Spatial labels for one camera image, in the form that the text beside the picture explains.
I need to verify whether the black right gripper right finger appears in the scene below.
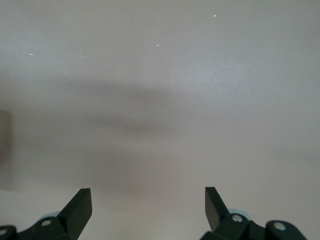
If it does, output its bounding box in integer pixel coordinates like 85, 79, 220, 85
201, 186, 267, 240

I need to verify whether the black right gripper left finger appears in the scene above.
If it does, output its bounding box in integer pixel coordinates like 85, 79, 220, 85
32, 187, 93, 240

